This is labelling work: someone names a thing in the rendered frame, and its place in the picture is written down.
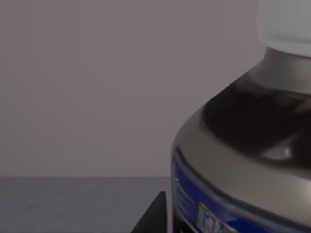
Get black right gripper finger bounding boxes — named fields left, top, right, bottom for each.
left=132, top=191, right=167, bottom=233

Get blue label white cap bottle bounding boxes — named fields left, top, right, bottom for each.
left=170, top=0, right=311, bottom=233

